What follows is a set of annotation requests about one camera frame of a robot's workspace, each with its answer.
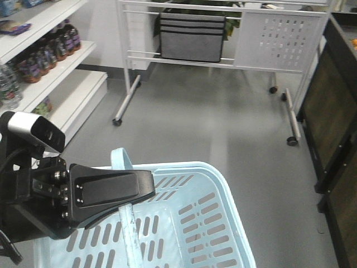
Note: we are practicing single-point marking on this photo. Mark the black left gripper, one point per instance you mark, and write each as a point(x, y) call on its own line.
point(34, 201)

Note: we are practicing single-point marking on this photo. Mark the light blue plastic basket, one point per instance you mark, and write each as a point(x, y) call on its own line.
point(192, 221)

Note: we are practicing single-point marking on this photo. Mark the white shelf unit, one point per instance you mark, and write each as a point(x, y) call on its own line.
point(46, 59)

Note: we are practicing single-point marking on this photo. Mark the grey fabric organizer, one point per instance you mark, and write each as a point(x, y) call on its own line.
point(191, 37)

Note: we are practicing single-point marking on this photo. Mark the white rolling metal rack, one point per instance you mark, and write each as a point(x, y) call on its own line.
point(272, 36)

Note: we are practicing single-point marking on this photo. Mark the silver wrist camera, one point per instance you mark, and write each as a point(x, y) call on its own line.
point(37, 130)

